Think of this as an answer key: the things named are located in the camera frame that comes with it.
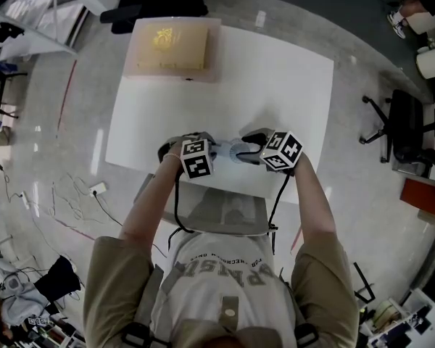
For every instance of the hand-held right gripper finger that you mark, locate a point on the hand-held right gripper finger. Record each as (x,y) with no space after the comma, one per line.
(259,136)
(250,158)

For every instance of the white square power socket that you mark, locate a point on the white square power socket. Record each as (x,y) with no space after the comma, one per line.
(97,189)

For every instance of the person's left forearm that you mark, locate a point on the person's left forearm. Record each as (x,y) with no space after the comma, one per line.
(148,209)

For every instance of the white square table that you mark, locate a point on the white square table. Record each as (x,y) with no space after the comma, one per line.
(221,114)

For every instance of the person's right forearm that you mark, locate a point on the person's right forearm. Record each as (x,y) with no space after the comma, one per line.
(313,209)

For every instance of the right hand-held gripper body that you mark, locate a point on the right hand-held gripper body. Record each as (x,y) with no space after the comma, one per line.
(282,151)

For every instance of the light grey chair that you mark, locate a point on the light grey chair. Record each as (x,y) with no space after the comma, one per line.
(246,212)

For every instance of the grey harness with black buckles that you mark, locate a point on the grey harness with black buckles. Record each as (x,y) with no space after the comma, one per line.
(230,312)

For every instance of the black metal frame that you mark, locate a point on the black metal frame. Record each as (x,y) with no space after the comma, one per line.
(364,285)

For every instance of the red box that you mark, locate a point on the red box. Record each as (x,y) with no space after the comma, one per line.
(420,192)

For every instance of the white power strip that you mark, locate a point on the white power strip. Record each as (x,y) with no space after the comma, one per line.
(25,198)

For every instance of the row of black bags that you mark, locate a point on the row of black bags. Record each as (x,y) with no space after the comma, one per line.
(1,36)

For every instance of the white cylindrical stool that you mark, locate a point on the white cylindrical stool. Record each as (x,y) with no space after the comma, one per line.
(433,64)
(426,22)

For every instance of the pink flat box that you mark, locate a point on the pink flat box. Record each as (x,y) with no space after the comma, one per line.
(214,56)

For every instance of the white cluttered shelf unit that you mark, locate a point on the white cluttered shelf unit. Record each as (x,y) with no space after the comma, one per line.
(402,328)

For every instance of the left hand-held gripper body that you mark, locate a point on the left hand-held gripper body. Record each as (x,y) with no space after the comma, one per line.
(197,158)

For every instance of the grey metal box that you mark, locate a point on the grey metal box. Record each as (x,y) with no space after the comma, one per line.
(411,167)

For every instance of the white shelving rack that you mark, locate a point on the white shelving rack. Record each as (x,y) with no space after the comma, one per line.
(32,20)

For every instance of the light blue handheld fan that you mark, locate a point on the light blue handheld fan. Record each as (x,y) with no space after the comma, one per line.
(239,150)

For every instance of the tan box with gold print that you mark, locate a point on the tan box with gold print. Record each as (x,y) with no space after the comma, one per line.
(185,54)

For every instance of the person's beige shirt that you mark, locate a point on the person's beige shirt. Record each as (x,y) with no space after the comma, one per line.
(123,296)

